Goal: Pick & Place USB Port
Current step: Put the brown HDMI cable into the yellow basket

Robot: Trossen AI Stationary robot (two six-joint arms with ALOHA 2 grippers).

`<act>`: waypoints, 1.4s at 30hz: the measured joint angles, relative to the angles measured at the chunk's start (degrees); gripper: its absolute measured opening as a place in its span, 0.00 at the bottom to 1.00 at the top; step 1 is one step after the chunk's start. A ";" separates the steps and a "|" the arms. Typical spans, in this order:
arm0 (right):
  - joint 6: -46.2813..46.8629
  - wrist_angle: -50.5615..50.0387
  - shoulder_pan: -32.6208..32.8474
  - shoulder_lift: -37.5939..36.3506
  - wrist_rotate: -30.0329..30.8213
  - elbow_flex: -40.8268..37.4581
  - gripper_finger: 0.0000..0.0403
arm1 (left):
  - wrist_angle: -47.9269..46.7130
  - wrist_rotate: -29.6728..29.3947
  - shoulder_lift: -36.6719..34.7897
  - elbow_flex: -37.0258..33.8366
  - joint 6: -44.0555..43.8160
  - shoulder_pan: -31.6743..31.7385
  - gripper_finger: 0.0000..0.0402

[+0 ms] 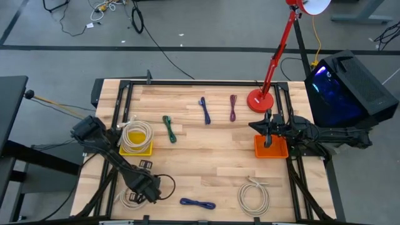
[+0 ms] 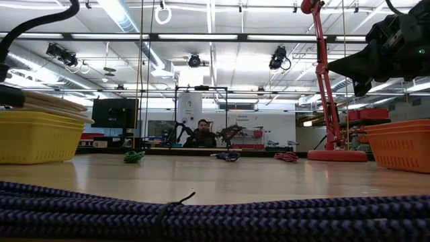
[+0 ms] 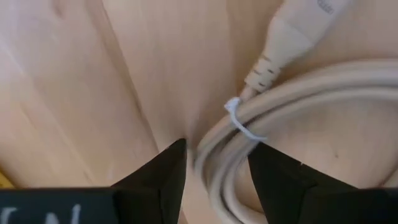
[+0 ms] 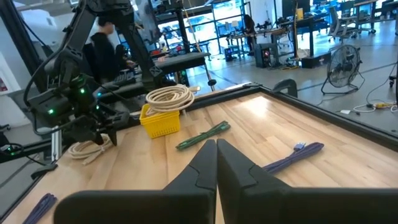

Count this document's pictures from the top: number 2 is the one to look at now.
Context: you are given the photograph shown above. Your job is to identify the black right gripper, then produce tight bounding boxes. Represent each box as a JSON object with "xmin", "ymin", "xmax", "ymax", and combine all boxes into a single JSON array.
[{"xmin": 328, "ymin": 0, "xmax": 430, "ymax": 97}]

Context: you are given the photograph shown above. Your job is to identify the pink braided USB cable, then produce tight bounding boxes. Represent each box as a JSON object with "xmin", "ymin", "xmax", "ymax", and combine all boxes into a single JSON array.
[{"xmin": 273, "ymin": 151, "xmax": 300, "ymax": 163}]

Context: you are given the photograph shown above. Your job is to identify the blue braided USB cable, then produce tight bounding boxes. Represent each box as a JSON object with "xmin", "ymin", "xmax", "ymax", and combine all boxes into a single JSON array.
[{"xmin": 214, "ymin": 151, "xmax": 242, "ymax": 163}]

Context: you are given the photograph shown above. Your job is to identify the dark purple braided cable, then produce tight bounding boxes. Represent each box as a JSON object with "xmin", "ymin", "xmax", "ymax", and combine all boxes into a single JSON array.
[{"xmin": 0, "ymin": 181, "xmax": 430, "ymax": 242}]

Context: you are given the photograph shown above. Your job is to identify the green braided USB cable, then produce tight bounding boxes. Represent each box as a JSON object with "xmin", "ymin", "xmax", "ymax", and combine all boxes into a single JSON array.
[{"xmin": 123, "ymin": 150, "xmax": 146, "ymax": 165}]

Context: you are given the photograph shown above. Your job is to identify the large red storage bins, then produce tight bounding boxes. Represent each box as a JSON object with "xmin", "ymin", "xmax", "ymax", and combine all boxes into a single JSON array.
[{"xmin": 347, "ymin": 107, "xmax": 390, "ymax": 122}]

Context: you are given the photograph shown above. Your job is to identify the orange plastic basket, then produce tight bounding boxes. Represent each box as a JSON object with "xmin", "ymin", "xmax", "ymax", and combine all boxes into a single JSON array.
[{"xmin": 364, "ymin": 119, "xmax": 430, "ymax": 174}]

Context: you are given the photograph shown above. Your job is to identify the red desk lamp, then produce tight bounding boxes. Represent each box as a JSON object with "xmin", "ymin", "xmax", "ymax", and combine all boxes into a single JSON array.
[{"xmin": 300, "ymin": 0, "xmax": 368, "ymax": 163}]

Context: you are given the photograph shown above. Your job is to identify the shelf with red bins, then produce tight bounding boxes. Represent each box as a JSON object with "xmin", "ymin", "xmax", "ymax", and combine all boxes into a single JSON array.
[{"xmin": 234, "ymin": 127, "xmax": 266, "ymax": 151}]

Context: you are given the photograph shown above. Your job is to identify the person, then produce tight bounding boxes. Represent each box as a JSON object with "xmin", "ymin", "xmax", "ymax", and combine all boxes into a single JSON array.
[{"xmin": 183, "ymin": 118, "xmax": 218, "ymax": 149}]

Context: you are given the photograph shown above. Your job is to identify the black monitor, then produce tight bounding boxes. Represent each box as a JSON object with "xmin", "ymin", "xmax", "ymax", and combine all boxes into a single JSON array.
[{"xmin": 90, "ymin": 97, "xmax": 140, "ymax": 130}]

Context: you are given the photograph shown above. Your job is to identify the yellow plastic basket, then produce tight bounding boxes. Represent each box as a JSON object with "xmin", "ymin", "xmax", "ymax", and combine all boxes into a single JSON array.
[{"xmin": 0, "ymin": 110, "xmax": 85, "ymax": 165}]

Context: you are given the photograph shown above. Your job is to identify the black overhead camera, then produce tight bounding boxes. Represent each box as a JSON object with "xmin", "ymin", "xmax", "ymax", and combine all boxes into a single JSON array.
[
  {"xmin": 268, "ymin": 45, "xmax": 292, "ymax": 71},
  {"xmin": 46, "ymin": 42, "xmax": 80, "ymax": 68}
]

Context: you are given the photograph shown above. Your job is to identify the black overhead frame bar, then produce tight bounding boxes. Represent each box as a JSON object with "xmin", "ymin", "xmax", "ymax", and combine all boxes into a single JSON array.
[{"xmin": 0, "ymin": 32, "xmax": 367, "ymax": 44}]

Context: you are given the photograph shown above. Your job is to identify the black dome camera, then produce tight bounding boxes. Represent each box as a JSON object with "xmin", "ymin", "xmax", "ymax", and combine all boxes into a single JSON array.
[{"xmin": 187, "ymin": 52, "xmax": 202, "ymax": 69}]

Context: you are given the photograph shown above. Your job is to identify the white cable loop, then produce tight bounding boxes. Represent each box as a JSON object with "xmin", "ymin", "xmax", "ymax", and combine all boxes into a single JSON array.
[{"xmin": 154, "ymin": 5, "xmax": 173, "ymax": 26}]

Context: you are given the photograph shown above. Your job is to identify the black aluminium table frame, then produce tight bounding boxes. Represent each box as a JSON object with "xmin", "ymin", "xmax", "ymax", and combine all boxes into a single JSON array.
[{"xmin": 75, "ymin": 147, "xmax": 376, "ymax": 158}]

